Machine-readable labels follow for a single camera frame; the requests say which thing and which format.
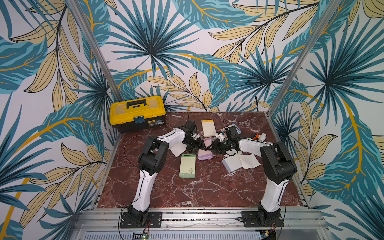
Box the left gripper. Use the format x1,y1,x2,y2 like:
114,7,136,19
183,136,208,155

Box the torn lucky day cover page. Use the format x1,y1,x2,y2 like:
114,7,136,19
170,143,187,158

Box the purple flower lucky day pad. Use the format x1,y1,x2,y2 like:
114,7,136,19
198,138,213,161

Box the green red lucky memo pad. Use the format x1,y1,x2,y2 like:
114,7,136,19
179,154,196,179

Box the torn white page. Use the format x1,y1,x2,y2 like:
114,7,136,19
239,155,261,169

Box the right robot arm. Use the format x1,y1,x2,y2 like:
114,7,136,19
208,127,297,228

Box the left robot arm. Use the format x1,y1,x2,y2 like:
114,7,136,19
127,121,203,226

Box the blue lined memo pad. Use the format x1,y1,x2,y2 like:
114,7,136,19
222,155,243,173

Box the yellow top memo pad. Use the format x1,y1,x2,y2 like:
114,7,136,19
201,120,217,138

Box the red apple memo pad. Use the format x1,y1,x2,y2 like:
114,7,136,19
231,124,242,134

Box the blue orange pliers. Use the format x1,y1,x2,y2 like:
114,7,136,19
252,134,261,141

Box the yellow black toolbox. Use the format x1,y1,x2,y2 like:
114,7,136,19
110,96,166,134

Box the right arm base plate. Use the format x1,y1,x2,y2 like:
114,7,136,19
238,211,284,228

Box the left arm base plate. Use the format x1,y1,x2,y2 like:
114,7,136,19
119,212,163,230

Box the aluminium front rail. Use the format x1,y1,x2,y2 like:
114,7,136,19
70,207,333,240

